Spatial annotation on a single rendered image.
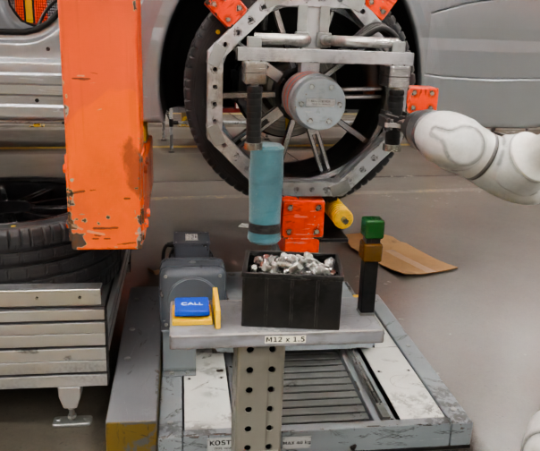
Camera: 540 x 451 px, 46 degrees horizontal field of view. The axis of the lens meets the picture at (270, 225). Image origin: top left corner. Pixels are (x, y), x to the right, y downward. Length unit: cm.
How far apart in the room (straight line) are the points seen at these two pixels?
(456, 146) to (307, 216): 69
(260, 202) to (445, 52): 81
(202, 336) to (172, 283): 48
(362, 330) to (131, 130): 66
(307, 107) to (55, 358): 89
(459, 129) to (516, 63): 103
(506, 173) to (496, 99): 93
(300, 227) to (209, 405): 54
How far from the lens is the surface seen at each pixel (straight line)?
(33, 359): 176
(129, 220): 150
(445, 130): 122
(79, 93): 146
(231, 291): 204
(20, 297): 169
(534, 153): 128
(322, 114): 160
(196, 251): 186
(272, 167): 162
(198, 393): 179
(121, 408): 165
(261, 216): 165
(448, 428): 177
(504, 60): 220
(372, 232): 131
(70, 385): 178
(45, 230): 179
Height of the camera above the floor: 102
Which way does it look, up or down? 17 degrees down
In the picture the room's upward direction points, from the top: 2 degrees clockwise
